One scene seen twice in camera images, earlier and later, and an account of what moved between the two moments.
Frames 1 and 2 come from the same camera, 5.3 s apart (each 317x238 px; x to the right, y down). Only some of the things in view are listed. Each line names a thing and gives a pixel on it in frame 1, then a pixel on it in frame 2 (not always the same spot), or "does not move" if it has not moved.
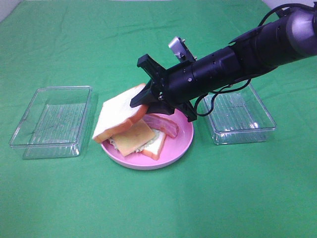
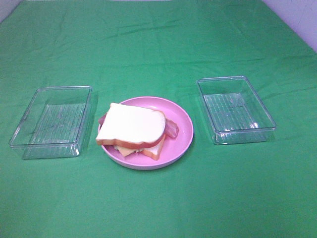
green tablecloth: x=257 y=189 does not move
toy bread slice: x=154 y=149 does not move
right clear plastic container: x=238 y=116 does not move
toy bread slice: x=117 y=113 → x=132 y=126
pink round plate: x=173 y=149 does not move
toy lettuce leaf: x=114 y=144 → x=134 y=149
